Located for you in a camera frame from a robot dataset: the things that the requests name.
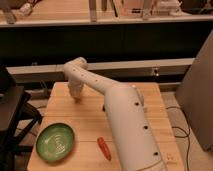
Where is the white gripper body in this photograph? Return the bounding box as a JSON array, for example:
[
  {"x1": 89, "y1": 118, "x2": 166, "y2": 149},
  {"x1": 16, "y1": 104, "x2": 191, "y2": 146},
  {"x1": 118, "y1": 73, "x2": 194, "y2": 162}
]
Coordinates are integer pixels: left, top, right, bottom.
[{"x1": 68, "y1": 80, "x2": 84, "y2": 99}]

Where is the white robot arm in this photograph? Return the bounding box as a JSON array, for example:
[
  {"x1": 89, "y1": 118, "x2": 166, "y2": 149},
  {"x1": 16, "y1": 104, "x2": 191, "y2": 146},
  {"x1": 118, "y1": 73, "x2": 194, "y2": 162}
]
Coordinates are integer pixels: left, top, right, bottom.
[{"x1": 64, "y1": 57, "x2": 168, "y2": 171}]

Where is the green ribbed plate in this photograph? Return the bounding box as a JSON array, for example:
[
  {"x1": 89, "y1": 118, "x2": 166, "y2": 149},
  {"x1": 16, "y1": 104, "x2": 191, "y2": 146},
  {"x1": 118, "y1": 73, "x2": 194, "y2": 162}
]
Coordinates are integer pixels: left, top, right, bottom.
[{"x1": 36, "y1": 123, "x2": 75, "y2": 163}]

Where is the red chili pepper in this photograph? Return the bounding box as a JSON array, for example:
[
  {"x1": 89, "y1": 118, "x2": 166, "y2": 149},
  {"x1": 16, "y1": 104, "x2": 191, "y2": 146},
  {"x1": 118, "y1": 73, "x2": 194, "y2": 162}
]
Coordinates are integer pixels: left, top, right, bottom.
[{"x1": 97, "y1": 137, "x2": 112, "y2": 160}]

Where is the wooden back bench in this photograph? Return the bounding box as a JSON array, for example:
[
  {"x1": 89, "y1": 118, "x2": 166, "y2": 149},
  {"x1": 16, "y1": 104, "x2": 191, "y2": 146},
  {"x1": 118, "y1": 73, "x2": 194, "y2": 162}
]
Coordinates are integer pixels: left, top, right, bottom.
[{"x1": 0, "y1": 0, "x2": 213, "y2": 27}]

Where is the grey cabinet panel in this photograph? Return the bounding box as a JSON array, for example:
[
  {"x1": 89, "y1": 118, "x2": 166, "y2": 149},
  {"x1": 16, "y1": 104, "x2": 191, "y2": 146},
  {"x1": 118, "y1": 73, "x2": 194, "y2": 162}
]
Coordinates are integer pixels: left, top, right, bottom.
[{"x1": 175, "y1": 30, "x2": 213, "y2": 151}]

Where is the grey metal rail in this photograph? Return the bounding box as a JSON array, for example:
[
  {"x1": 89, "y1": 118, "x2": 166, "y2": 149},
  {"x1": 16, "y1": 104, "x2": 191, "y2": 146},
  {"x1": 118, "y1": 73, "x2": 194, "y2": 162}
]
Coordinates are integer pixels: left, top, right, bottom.
[{"x1": 8, "y1": 58, "x2": 194, "y2": 83}]

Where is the black floor cable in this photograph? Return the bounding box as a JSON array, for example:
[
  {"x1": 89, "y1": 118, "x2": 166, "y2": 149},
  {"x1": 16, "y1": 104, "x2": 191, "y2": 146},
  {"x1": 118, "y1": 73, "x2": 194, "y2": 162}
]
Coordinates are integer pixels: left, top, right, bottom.
[{"x1": 165, "y1": 105, "x2": 192, "y2": 171}]

